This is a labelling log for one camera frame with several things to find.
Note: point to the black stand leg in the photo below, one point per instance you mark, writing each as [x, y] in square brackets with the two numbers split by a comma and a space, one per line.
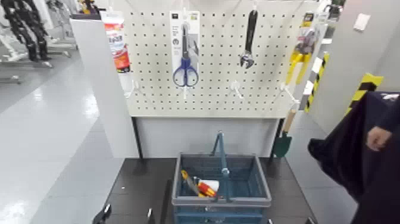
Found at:
[276, 137]
[137, 137]

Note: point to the yellow black background machine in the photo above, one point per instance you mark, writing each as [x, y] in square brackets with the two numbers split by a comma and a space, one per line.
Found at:
[87, 6]

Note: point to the white wall plate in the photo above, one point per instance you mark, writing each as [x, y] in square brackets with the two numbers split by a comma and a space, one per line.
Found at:
[362, 22]

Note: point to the yellow black striped post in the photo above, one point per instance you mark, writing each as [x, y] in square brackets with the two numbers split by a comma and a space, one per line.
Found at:
[316, 84]

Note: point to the blue plastic crate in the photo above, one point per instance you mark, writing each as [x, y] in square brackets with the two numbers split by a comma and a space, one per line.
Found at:
[250, 187]

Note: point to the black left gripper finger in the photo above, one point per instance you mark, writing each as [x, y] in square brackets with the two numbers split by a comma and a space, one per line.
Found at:
[149, 215]
[102, 215]

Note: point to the blue scissors in package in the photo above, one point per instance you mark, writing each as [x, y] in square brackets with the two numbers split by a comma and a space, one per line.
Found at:
[185, 67]

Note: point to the white partition panel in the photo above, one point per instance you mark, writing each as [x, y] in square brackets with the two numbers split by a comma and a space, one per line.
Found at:
[103, 94]

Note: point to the yellow black striped corner guard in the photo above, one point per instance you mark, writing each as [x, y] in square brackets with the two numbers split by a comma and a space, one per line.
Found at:
[364, 89]

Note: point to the black adjustable wrench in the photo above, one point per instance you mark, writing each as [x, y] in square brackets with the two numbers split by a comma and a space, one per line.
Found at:
[250, 31]

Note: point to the yellow pliers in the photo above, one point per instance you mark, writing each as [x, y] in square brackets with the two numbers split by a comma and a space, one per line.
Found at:
[299, 59]

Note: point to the white pegboard panel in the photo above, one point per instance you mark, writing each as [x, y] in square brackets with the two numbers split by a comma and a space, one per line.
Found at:
[218, 94]

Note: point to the person's bare hand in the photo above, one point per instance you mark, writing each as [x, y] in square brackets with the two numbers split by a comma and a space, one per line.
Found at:
[378, 137]

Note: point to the black humanoid robot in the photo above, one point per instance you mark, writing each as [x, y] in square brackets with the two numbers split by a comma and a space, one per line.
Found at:
[28, 28]

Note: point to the white pegboard hook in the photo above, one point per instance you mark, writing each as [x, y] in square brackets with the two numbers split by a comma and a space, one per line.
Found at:
[236, 87]
[289, 94]
[185, 92]
[133, 87]

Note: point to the person in dark clothing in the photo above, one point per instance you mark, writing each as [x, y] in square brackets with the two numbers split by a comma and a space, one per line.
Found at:
[350, 162]

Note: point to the white small item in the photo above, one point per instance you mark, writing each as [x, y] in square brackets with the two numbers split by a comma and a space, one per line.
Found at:
[212, 184]

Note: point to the red white product package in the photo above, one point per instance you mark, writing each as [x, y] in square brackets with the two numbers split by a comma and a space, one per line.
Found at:
[117, 43]

